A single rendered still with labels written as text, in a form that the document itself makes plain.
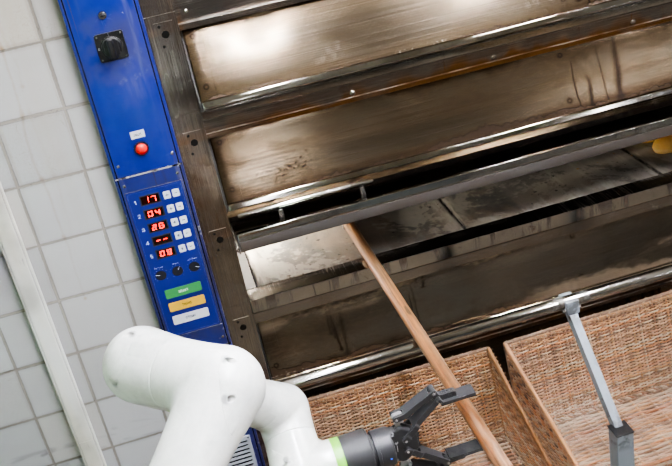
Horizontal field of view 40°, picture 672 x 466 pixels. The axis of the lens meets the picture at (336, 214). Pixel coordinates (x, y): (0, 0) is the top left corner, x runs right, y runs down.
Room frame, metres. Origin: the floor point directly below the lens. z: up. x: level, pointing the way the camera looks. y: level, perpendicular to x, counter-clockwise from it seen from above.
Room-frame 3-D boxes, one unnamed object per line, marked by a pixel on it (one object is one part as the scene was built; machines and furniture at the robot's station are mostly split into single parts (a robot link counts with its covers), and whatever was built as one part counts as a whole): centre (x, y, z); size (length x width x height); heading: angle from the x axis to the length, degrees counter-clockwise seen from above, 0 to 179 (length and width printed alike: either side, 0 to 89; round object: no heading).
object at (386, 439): (1.38, -0.03, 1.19); 0.09 x 0.07 x 0.08; 100
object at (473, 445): (1.40, -0.16, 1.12); 0.07 x 0.03 x 0.01; 100
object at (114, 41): (1.95, 0.40, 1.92); 0.06 x 0.04 x 0.11; 99
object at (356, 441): (1.37, 0.05, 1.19); 0.12 x 0.06 x 0.09; 10
